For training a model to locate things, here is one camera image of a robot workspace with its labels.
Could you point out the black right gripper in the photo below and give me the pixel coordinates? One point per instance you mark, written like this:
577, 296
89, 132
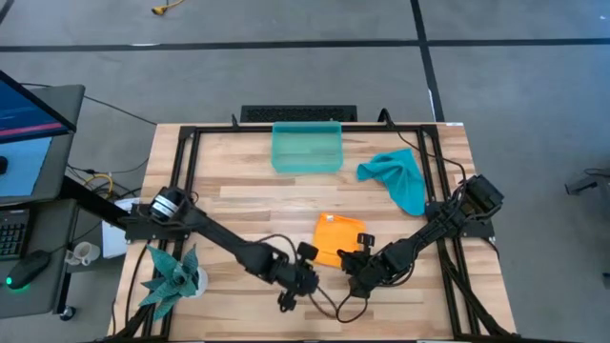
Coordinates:
369, 267

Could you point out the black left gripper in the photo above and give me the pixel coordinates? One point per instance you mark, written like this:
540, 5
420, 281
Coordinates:
298, 278

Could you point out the orange microfiber towel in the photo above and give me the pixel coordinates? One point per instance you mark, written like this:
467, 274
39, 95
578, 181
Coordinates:
336, 238

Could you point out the teal microfiber towel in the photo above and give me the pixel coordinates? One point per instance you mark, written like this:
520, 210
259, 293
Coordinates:
400, 181

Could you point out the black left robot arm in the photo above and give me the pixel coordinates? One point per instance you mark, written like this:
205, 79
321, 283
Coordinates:
224, 238

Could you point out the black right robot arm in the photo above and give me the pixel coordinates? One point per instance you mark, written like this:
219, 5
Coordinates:
429, 228

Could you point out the teal translucent plastic basket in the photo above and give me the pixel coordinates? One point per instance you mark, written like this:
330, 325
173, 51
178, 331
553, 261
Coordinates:
307, 152

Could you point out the white plant pot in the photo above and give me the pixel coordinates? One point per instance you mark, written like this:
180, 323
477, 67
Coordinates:
202, 281

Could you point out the teal artificial plant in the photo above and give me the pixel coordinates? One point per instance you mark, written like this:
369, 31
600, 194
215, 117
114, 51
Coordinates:
171, 281

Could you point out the black perforated mat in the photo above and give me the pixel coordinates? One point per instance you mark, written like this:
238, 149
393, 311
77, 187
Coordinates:
295, 114

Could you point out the white box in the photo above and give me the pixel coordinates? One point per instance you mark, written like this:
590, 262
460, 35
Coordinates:
114, 238

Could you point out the white mug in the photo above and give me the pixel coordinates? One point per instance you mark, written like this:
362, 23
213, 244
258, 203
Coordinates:
86, 252

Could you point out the black desk support beam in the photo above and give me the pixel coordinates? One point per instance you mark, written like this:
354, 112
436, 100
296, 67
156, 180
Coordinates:
90, 202

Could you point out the black caster wheel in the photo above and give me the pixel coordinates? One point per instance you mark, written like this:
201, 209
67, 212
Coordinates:
67, 313

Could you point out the grey desk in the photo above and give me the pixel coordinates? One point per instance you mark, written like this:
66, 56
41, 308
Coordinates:
62, 162

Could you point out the black computer mouse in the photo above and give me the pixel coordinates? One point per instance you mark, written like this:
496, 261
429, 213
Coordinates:
28, 269

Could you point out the black keyboard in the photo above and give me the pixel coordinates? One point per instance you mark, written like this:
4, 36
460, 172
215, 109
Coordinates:
12, 236

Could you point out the black desktop monitor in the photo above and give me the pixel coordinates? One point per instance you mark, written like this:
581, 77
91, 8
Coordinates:
28, 114

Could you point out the black metal table frame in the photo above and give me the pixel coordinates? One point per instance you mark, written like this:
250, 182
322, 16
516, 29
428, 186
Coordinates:
224, 129

